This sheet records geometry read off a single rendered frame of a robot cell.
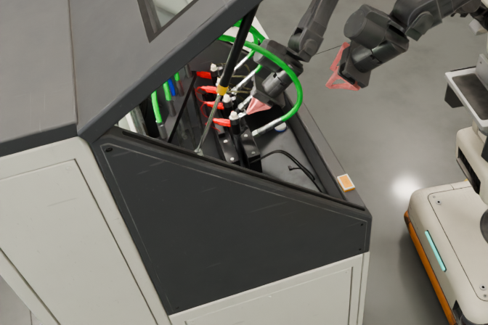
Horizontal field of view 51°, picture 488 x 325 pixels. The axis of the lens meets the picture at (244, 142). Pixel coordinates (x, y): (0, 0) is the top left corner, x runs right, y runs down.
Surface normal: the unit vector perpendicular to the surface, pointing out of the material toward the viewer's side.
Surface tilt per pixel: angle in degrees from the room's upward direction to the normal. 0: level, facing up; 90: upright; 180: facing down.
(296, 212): 90
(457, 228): 0
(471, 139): 8
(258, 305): 90
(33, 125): 0
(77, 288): 90
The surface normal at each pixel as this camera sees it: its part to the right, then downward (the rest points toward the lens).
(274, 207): 0.28, 0.66
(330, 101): -0.11, -0.71
